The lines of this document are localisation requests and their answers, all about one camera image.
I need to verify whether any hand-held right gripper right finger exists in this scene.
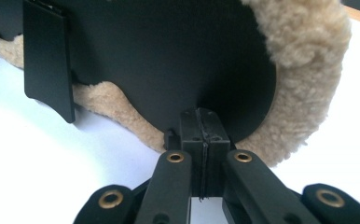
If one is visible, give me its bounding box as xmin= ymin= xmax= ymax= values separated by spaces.
xmin=197 ymin=107 xmax=232 ymax=201

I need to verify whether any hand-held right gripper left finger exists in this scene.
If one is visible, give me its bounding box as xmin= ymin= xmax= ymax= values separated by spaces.
xmin=180 ymin=107 xmax=206 ymax=201

